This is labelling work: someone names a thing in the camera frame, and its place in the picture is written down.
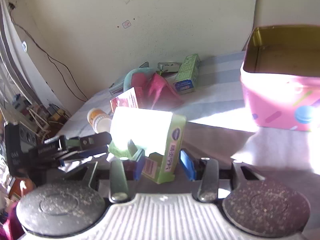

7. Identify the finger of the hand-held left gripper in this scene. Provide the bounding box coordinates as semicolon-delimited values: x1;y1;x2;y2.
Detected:
59;132;112;153
50;147;108;167

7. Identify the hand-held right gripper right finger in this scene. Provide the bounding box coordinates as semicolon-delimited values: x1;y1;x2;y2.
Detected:
179;149;265;202

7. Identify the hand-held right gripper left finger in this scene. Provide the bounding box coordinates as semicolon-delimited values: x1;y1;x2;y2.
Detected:
75;139;146;203

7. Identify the light green carton box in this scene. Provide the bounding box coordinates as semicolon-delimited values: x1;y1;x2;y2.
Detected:
107;106;187;184

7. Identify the red carton box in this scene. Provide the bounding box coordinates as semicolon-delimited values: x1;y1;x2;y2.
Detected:
110;87;141;113

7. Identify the pink tin box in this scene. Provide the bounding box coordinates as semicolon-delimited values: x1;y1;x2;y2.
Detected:
240;24;320;132

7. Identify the white pill bottle orange label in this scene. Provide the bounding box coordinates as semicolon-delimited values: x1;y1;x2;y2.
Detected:
87;108;112;134

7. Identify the orange round object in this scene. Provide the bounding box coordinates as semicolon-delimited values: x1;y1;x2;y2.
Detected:
9;177;37;202

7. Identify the grey flat pouch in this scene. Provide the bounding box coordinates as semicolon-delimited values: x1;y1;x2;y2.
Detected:
108;76;126;96

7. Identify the person's magenta clothing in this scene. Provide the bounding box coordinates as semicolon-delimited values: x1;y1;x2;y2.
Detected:
0;201;25;240

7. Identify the pink fabric pouch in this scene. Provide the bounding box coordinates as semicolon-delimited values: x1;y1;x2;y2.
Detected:
136;73;185;111

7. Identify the green and blue carton box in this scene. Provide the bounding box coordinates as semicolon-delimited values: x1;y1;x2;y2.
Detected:
173;53;201;95

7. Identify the striped bed sheet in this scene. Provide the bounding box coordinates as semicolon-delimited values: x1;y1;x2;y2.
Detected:
57;50;320;180

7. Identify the grey patterned curtain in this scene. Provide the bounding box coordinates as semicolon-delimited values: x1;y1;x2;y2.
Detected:
0;0;42;110

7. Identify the small grey green packet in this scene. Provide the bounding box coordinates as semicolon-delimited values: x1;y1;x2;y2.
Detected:
157;62;182;75

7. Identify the white wire rack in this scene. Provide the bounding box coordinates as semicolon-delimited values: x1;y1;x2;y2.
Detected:
24;104;52;137

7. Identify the thin black wall cable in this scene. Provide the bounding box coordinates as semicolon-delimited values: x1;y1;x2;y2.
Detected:
9;2;88;103

